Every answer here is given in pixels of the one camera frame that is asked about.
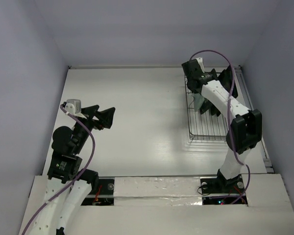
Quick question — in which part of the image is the white foam front panel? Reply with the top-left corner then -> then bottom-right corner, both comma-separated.
20,174 -> 294,235

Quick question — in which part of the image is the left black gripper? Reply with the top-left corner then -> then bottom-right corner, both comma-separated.
73,104 -> 115,153

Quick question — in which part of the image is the black wire dish rack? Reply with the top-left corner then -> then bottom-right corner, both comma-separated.
184,77 -> 228,142

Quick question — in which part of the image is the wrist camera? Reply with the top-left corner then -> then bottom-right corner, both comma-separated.
64,99 -> 81,116
195,57 -> 205,72

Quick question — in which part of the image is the purple cable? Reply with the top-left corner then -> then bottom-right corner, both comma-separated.
189,49 -> 250,205
19,103 -> 97,235

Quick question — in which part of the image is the light green rectangular plate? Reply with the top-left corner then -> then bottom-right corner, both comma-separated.
193,93 -> 205,112

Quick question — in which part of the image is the black floral square plate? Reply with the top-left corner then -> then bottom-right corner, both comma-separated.
199,68 -> 218,115

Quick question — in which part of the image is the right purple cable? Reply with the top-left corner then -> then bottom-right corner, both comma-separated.
189,49 -> 250,205

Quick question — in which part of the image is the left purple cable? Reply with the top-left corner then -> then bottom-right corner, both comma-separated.
19,103 -> 97,235

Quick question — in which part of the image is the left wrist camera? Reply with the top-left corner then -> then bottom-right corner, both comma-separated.
64,99 -> 81,116

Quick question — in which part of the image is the aluminium side rail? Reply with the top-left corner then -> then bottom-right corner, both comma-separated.
230,68 -> 274,174

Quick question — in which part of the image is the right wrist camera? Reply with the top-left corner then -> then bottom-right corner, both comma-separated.
195,57 -> 205,72

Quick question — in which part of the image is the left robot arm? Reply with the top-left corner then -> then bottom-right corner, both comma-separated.
22,99 -> 116,235

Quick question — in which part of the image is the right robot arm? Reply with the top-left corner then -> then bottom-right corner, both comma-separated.
181,58 -> 262,195

